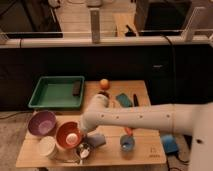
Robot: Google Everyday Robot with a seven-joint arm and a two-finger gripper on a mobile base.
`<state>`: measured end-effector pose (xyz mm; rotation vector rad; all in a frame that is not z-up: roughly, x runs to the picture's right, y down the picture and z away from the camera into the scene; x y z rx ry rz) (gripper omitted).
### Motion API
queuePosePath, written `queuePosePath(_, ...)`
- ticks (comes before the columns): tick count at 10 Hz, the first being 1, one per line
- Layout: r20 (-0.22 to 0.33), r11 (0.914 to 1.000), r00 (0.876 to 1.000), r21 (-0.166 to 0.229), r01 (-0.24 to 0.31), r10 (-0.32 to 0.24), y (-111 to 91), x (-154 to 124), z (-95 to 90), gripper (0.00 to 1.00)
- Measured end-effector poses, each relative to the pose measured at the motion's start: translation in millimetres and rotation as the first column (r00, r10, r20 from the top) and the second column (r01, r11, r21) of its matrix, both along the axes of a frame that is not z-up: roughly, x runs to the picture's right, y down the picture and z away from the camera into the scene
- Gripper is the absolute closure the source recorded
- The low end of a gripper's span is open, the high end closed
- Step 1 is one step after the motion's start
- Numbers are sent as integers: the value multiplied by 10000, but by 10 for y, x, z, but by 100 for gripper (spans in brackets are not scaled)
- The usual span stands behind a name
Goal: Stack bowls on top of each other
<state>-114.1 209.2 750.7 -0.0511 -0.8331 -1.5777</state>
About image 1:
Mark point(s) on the orange bowl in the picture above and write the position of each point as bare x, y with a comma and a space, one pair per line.
68, 135

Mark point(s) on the white cup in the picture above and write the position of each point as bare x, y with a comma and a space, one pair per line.
47, 147

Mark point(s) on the orange fruit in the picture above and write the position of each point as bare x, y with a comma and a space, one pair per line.
104, 84

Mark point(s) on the teal sponge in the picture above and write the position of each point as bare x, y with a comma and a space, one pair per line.
124, 100

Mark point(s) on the black marker pen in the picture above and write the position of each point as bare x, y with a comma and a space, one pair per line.
135, 100

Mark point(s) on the green plastic tray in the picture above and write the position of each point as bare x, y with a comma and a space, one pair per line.
58, 92

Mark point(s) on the metal ladle spoon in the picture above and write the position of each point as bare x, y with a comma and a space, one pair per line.
83, 151

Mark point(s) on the small blue cup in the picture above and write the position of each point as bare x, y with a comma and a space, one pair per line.
127, 143

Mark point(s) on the blue box under table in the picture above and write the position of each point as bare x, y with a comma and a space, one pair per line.
169, 144

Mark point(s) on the blue grey cloth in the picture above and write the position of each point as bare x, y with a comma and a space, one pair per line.
96, 140

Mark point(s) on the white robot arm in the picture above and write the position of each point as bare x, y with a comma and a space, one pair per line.
195, 120

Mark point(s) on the purple bowl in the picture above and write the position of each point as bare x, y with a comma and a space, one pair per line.
42, 123

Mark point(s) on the orange carrot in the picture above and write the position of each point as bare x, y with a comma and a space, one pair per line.
128, 131

